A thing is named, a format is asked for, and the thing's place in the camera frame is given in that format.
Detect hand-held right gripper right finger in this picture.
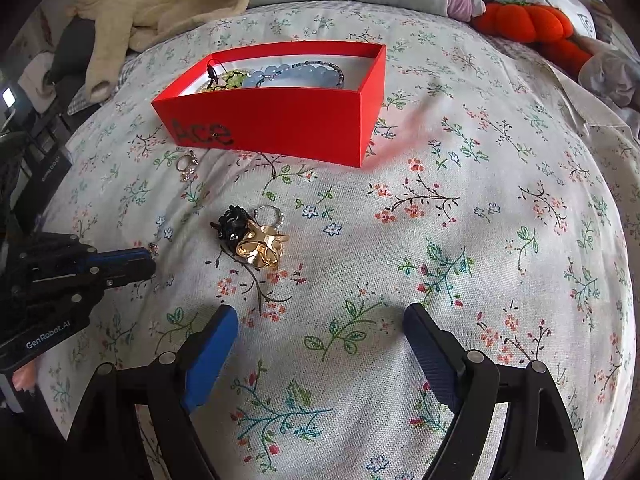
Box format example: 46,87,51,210
402,303,586,480

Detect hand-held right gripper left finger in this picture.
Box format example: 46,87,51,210
65,304,240,480

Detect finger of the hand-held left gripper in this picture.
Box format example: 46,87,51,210
82,247,154,273
99,261,157,290

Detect gold hair claw clip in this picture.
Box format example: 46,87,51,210
235,223,291,272

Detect black flower hair clip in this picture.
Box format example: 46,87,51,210
210,204,259,254

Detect red cardboard box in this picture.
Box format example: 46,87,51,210
151,40,387,168

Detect person's left hand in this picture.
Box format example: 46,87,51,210
12,364,40,395

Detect floral bedsheet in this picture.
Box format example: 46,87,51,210
37,0,639,480

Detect black box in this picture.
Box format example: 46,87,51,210
29,147,74,202

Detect checked cloth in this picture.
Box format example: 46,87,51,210
66,55,137,117

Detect dark grey cushion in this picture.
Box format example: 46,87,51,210
46,17,99,92

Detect cream knitted sweater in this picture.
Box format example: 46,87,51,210
67,0,251,104

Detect grey white crumpled cloth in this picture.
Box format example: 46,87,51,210
576,35,640,138

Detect orange plush pumpkin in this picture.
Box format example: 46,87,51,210
472,1,594,76

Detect silver beaded ring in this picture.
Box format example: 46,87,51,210
252,205,287,231

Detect green bead bracelet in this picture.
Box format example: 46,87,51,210
202,62,251,93

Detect light blue bead bracelet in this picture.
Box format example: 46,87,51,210
245,62,346,92

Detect dark bead bracelet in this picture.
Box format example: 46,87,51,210
280,59,347,89

